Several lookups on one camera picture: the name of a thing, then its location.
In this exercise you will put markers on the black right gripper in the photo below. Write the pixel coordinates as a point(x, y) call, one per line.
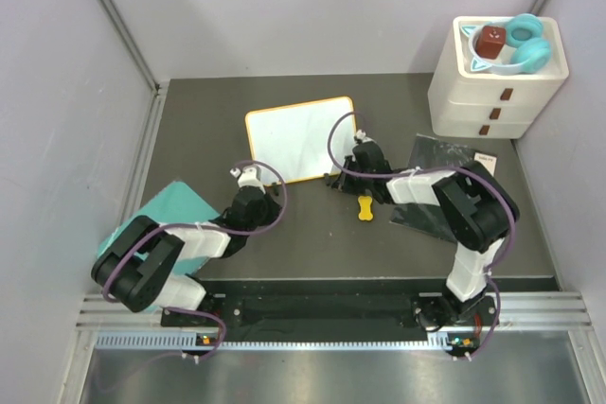
point(343, 184)

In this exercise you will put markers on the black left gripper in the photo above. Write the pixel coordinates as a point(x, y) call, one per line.
point(273, 208)

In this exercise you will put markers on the yellow black whiteboard eraser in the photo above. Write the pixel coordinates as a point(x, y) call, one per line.
point(365, 208)

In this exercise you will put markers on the yellow framed whiteboard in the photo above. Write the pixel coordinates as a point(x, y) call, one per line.
point(298, 140)

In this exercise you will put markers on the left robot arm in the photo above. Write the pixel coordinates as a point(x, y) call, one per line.
point(150, 260)

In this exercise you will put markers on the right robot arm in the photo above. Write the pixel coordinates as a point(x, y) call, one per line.
point(479, 212)

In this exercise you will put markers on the black sheet with white label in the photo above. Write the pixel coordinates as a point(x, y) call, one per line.
point(429, 152)

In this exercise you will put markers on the teal cutting board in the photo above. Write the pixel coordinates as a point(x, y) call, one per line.
point(178, 203)

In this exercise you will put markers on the white three-drawer organizer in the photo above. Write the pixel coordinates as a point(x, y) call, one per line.
point(474, 105)

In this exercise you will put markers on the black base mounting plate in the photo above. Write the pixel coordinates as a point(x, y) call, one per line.
point(340, 309)

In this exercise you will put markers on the brown cube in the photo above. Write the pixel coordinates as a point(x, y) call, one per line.
point(490, 42)

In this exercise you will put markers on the teal white cat-ear headphones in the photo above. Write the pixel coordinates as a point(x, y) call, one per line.
point(523, 33)

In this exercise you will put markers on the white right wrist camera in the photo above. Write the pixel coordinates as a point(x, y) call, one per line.
point(360, 137)

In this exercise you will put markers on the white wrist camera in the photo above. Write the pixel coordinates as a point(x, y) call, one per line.
point(360, 137)
point(248, 176)

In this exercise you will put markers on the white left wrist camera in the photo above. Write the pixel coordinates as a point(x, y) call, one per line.
point(248, 176)

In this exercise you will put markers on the grey slotted cable duct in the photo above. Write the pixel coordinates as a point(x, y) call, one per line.
point(190, 341)

